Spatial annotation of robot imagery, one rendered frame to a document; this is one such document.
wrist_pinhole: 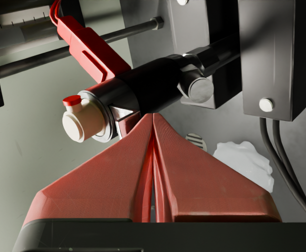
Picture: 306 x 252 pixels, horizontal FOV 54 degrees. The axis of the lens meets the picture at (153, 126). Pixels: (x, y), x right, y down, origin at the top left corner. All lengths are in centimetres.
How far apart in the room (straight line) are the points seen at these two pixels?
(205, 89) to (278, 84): 8
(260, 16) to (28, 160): 36
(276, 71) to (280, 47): 2
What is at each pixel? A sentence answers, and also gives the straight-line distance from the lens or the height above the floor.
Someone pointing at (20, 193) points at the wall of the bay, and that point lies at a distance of 47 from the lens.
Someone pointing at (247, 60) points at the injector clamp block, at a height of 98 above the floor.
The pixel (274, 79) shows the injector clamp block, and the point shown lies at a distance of 22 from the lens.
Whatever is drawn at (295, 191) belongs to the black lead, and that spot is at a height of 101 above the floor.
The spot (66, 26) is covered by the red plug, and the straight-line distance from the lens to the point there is 19.
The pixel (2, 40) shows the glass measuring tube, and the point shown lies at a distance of 39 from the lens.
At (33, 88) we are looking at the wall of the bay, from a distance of 45.
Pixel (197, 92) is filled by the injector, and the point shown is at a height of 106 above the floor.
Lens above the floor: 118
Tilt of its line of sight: 38 degrees down
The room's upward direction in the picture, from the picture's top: 122 degrees counter-clockwise
